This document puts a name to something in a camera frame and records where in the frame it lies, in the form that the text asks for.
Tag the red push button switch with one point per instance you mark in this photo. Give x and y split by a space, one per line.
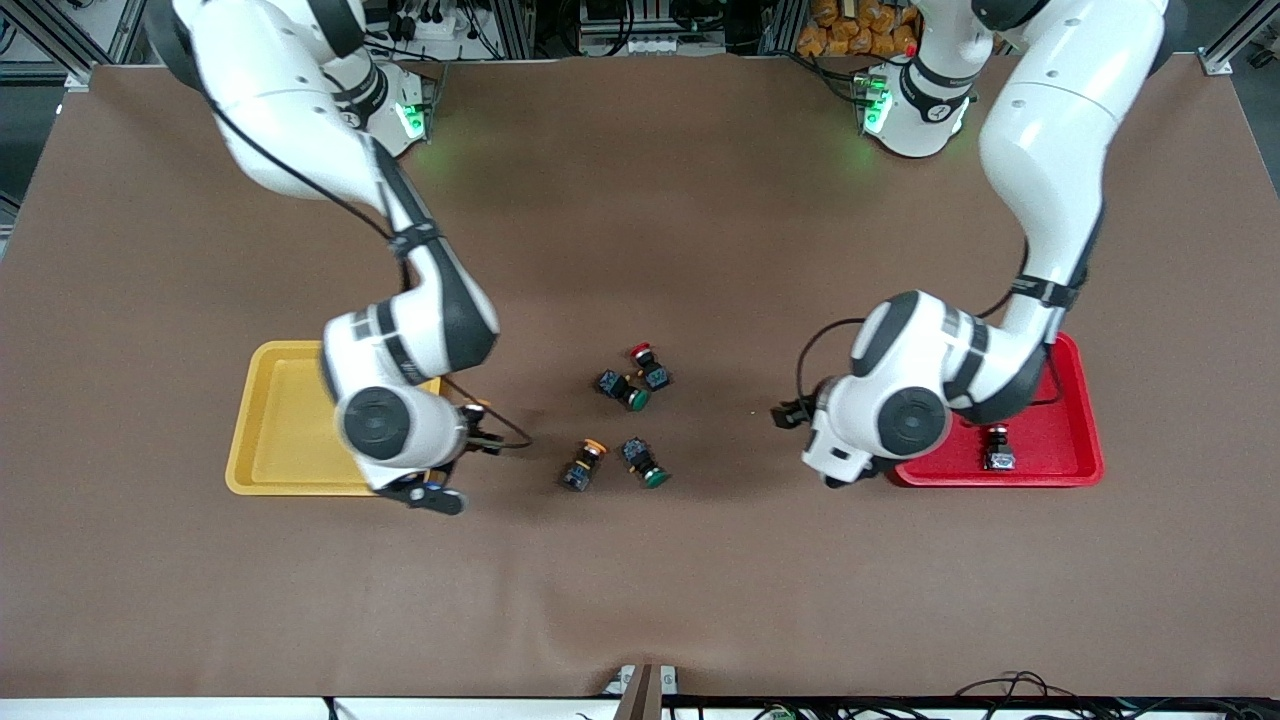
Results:
999 458
655 376

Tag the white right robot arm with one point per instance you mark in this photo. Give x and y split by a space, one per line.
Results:
270 110

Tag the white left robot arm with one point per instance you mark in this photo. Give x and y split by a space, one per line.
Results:
1050 130

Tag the yellow plastic tray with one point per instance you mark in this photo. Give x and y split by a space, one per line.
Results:
280 420

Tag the red plastic tray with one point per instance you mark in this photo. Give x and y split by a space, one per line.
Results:
1060 440

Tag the brown table cover mat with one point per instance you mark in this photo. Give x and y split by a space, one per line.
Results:
640 600

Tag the bag of orange items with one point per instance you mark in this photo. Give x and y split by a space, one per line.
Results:
850 30

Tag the white power strip with plugs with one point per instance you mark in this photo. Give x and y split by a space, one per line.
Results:
435 28

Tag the green push button switch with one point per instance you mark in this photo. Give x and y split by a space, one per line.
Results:
640 458
622 386

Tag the metal table clamp bracket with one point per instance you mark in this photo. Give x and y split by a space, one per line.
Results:
615 685

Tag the brown camera stand post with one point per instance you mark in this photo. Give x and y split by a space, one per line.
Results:
640 700

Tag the aluminium frame post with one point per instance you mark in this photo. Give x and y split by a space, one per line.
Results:
515 28
780 28

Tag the aluminium frame profile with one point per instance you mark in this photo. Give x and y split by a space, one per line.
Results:
1222 58
115 30

